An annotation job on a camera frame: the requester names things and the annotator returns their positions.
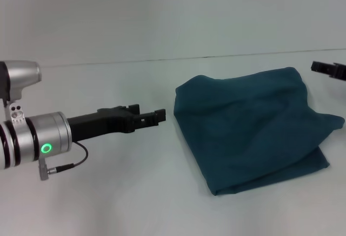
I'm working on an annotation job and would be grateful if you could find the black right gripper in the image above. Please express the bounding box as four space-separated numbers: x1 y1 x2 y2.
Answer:
310 61 346 82

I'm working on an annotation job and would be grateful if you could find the teal t-shirt with FREE print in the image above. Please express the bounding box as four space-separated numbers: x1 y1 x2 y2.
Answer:
174 67 346 196

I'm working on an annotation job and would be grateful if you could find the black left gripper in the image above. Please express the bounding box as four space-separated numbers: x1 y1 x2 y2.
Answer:
66 103 167 142

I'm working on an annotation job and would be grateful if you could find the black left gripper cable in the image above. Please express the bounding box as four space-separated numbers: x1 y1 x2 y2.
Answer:
39 141 89 181

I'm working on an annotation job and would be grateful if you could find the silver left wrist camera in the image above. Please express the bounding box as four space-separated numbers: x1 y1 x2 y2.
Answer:
0 60 43 124

